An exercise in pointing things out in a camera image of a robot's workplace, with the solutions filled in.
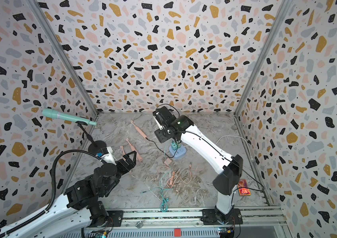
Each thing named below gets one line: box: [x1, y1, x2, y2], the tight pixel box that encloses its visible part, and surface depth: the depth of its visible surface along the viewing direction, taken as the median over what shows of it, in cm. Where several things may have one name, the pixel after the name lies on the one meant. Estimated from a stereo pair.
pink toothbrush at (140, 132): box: [130, 119, 148, 139], surface depth 111 cm
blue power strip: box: [168, 144, 187, 159], surface depth 99 cm
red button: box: [174, 228, 181, 237], surface depth 73 cm
